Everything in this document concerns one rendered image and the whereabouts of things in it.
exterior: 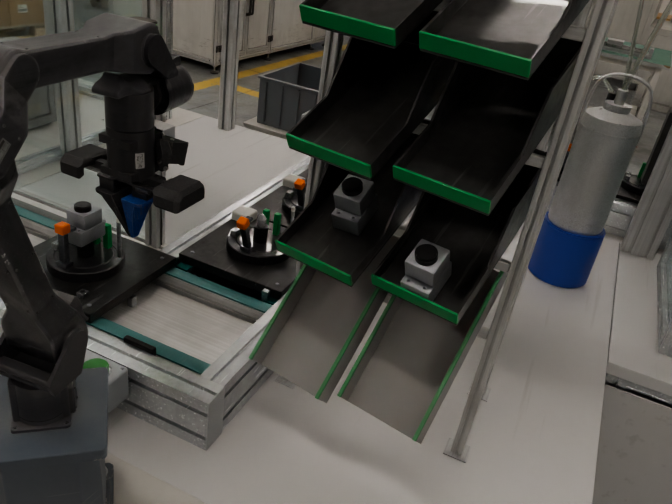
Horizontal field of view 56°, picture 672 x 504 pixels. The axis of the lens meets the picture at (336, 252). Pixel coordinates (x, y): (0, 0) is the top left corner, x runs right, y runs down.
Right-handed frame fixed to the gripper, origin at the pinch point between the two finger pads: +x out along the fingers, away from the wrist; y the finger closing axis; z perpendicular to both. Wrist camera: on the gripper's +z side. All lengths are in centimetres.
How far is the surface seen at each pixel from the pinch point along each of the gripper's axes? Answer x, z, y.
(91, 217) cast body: 17.4, 19.0, 26.1
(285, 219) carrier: 28, 60, 7
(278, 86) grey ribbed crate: 45, 203, 88
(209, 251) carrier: 28.2, 37.0, 12.5
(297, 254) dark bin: 4.7, 11.4, -19.1
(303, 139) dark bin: -11.9, 11.7, -17.8
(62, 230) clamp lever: 18.0, 13.2, 27.3
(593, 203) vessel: 16, 93, -57
